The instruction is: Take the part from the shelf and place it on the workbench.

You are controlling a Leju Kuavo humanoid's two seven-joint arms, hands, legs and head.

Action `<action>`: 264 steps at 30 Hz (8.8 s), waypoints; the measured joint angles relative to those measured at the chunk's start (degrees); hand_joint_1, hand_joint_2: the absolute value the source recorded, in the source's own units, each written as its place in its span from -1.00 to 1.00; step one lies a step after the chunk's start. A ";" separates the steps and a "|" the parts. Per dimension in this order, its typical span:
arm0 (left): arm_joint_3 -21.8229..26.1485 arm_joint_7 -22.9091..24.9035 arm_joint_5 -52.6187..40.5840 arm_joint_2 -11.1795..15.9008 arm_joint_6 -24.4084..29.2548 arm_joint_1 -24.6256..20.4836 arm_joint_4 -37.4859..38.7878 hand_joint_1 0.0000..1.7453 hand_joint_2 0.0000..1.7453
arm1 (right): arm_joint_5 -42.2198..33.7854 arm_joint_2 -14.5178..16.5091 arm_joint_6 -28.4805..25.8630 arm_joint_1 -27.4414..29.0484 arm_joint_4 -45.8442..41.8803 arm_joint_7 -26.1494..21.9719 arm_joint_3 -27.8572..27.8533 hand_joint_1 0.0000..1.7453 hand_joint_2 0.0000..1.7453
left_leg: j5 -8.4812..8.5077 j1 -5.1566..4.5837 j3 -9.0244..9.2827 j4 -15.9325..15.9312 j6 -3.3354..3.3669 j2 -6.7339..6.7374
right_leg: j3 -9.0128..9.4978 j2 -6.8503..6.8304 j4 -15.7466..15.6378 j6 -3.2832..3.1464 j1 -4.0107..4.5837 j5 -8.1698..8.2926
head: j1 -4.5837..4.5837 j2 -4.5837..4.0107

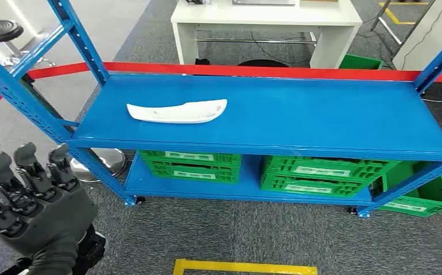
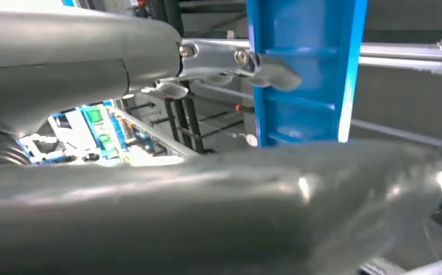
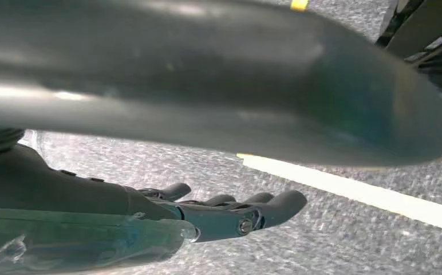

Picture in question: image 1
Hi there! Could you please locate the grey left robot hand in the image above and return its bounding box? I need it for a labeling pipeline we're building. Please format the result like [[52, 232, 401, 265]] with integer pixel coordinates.
[[0, 142, 98, 262]]

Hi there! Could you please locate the white curved plastic part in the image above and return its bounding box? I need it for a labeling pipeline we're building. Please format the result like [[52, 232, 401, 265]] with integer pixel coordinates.
[[126, 99, 228, 124]]

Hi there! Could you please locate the blue metal shelf rack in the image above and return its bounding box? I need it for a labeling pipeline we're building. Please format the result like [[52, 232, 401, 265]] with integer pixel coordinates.
[[0, 0, 442, 219]]

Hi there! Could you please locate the black stanchion chrome base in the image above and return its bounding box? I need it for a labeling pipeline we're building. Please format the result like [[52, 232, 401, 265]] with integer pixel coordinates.
[[19, 74, 127, 184]]

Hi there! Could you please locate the white desk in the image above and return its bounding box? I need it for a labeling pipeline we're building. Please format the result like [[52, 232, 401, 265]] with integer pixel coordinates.
[[170, 0, 363, 69]]

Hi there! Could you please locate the grey laptop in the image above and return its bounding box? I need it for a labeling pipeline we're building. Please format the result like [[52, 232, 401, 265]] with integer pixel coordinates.
[[232, 0, 298, 6]]

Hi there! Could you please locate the open green plastic bin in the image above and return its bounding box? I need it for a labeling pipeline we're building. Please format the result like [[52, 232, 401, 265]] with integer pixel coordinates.
[[338, 54, 384, 70], [370, 161, 442, 218]]

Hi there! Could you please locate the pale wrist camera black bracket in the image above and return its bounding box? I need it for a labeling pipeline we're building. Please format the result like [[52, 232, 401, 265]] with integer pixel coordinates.
[[73, 225, 110, 275]]

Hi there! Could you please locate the black desk cable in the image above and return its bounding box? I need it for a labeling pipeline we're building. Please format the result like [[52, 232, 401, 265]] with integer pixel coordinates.
[[250, 31, 313, 65]]

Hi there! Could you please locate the steel tube frame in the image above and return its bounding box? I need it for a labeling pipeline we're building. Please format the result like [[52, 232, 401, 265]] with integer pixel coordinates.
[[370, 0, 436, 46]]

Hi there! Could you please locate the black partition cable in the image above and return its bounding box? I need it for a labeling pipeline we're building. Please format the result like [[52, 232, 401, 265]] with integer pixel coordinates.
[[400, 0, 442, 70]]

